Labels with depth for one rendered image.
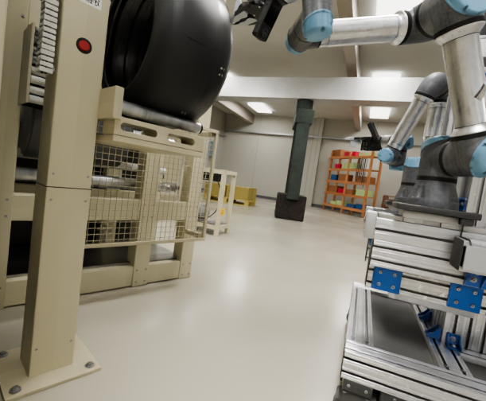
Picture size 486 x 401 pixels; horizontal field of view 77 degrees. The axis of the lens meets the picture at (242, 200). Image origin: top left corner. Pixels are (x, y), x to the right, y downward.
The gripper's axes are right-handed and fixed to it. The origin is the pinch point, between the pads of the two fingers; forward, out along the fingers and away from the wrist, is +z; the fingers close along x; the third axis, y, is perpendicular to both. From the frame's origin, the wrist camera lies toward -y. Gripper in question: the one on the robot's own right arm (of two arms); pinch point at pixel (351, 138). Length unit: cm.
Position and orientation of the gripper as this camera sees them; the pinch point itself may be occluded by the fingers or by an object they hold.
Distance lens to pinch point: 202.9
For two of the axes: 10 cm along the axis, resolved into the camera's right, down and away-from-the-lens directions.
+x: 7.5, -0.8, 6.6
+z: -6.6, -1.4, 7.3
